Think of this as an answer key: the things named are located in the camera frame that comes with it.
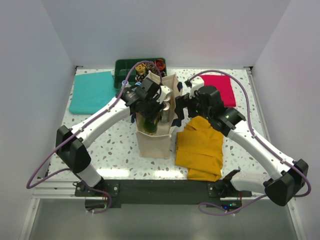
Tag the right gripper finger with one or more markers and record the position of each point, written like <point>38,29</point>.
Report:
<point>183,100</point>
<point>179,111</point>

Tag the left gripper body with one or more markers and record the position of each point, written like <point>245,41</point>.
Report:
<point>152,106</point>

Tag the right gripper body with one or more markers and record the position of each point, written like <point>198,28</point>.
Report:
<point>197,110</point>

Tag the red tab can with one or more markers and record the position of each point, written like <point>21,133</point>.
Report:
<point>167,100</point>
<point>165,113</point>

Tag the green glass bottle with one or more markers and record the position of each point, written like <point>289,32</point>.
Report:
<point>150,127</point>

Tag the beige canvas tote bag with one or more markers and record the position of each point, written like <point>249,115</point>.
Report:
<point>158,145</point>

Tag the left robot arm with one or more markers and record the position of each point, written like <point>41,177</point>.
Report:
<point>146,99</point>

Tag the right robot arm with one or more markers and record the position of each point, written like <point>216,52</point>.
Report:
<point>284,176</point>

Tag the black white rolled tie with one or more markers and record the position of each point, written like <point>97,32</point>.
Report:
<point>139,78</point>

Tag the red folded cloth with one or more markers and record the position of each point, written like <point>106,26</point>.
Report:
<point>223,84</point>

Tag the yellow rolled tie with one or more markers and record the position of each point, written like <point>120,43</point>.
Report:
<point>141,69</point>

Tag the mustard yellow cloth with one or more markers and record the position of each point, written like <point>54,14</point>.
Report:
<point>199,150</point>

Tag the brown patterned rolled tie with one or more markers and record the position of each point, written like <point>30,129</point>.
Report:
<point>150,67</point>

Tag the orange black rolled tie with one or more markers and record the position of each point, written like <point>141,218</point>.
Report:
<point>160,64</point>

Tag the green compartment tray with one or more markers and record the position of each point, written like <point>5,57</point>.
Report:
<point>123,66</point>

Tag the teal folded cloth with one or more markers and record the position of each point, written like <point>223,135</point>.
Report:
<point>91,92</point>

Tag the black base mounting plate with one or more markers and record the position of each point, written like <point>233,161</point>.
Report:
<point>171,192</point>

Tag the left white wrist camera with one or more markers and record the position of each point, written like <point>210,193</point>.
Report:
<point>166,92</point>

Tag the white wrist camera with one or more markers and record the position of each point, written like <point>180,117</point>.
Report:
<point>194,83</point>
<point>166,92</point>

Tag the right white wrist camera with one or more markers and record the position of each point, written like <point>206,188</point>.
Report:
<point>194,83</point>

